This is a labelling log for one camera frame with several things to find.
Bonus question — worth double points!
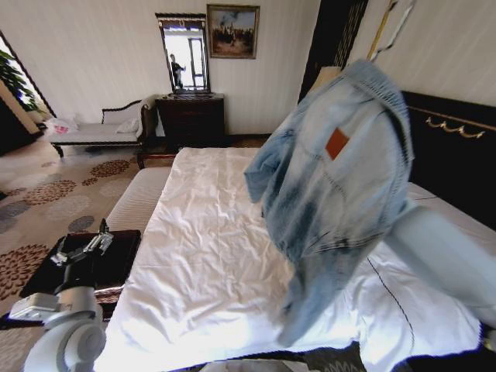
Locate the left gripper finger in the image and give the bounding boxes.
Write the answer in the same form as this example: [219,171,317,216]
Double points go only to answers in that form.
[48,236,71,269]
[82,218,115,257]

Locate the light blue denim jacket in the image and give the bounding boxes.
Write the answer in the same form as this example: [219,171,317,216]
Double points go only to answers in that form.
[243,58,416,349]

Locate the dark patterned bed runner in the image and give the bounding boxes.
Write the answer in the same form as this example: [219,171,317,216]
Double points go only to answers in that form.
[298,343,412,372]

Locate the gold clothes stand pole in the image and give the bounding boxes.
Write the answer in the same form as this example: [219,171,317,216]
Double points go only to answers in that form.
[367,0,393,63]

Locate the white clothes hanger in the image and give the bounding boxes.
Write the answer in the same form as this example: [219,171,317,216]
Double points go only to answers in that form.
[377,0,418,53]

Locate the dark wooden nightstand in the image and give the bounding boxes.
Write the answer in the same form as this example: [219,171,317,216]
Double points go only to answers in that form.
[19,229,143,311]

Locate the white striped mattress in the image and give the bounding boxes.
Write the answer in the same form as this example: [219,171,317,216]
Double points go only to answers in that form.
[105,166,496,249]

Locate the white chaise longue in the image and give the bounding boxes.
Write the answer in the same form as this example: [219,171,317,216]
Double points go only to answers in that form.
[48,98,157,158]

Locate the white wrinkled duvet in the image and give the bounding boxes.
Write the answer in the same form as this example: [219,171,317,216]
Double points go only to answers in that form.
[95,146,484,372]

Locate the white pillow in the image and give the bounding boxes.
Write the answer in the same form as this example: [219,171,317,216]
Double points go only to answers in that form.
[115,118,140,135]

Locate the white and pink plastic bag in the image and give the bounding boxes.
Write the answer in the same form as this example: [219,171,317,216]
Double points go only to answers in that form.
[44,115,81,136]

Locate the dark wooden dresser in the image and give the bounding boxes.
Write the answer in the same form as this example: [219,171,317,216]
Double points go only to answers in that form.
[154,92,226,151]

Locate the green potted plant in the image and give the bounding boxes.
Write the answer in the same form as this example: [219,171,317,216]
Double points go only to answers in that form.
[0,49,38,114]

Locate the person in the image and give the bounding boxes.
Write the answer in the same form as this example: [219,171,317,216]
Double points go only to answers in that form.
[169,53,188,90]

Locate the dark framed mirror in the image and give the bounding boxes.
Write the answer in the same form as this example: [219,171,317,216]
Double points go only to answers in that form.
[154,12,212,95]

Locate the gold framed painting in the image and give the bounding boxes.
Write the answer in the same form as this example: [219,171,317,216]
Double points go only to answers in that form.
[205,3,261,60]

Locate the cream lampshade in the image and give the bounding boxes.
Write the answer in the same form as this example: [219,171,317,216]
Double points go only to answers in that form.
[309,65,344,94]

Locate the dark door with gold lines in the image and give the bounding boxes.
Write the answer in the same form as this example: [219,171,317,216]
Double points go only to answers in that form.
[298,0,370,104]

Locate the black headboard with gold trim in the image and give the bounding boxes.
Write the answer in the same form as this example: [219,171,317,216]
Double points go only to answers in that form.
[401,89,496,203]

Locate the dark wooden bed frame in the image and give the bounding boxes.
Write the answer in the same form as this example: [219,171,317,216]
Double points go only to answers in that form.
[135,150,179,170]

